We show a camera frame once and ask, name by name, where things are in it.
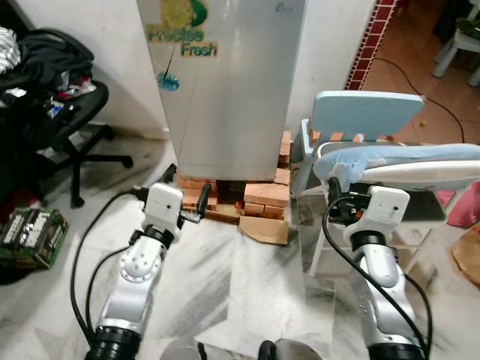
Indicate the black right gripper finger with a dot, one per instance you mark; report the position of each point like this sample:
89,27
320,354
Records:
334,190

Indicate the red clay brick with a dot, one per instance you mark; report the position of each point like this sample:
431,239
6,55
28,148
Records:
268,195
259,211
286,150
196,184

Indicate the light blue plastic chair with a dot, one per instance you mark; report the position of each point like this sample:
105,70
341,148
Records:
367,112

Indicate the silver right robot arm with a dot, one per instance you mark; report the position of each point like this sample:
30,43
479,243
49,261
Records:
375,262

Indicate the brown cardboard box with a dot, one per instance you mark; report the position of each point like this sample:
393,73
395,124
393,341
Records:
469,259

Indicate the grey right robot leg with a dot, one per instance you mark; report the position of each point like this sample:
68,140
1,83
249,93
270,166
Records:
296,351

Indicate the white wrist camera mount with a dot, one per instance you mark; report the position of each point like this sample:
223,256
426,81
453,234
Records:
388,214
163,210

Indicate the black office chair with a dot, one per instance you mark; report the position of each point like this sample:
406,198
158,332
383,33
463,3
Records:
82,105

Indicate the pale plastic stool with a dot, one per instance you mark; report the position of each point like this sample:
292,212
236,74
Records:
461,45

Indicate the green fresh fridge sticker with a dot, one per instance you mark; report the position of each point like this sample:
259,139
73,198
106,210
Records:
184,34

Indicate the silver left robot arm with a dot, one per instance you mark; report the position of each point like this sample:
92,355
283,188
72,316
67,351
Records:
139,266

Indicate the green printed carton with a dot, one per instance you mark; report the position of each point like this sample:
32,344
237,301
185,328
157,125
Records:
34,236

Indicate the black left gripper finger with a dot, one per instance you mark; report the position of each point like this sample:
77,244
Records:
204,199
169,174

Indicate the flat brown cardboard piece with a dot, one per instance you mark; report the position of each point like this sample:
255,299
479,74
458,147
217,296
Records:
270,231

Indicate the dark clothes pile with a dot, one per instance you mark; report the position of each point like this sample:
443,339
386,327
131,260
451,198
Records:
52,60

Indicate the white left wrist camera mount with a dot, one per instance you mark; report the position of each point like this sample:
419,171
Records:
163,210

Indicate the silver fridge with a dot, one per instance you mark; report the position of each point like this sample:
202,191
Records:
240,97

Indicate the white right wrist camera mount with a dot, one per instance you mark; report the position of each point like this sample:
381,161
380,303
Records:
388,214

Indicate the white board with blue cover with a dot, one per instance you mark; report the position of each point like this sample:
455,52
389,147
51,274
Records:
420,174

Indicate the pink cushion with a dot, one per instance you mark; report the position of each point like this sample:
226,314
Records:
461,210

